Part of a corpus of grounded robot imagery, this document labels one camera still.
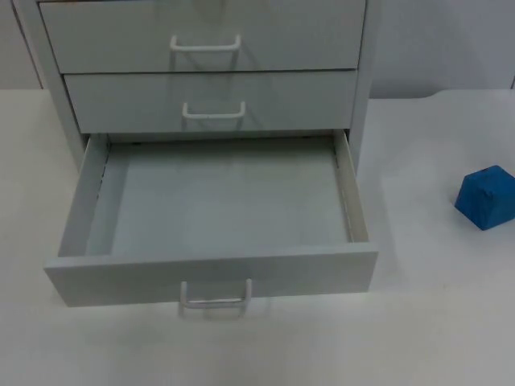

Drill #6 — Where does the grey drawer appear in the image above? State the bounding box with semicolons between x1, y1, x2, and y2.
43;127;381;321

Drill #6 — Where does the blue cube block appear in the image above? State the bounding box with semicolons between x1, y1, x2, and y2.
454;164;515;232

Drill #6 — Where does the grey chest of drawers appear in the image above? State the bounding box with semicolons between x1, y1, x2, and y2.
11;0;382;172

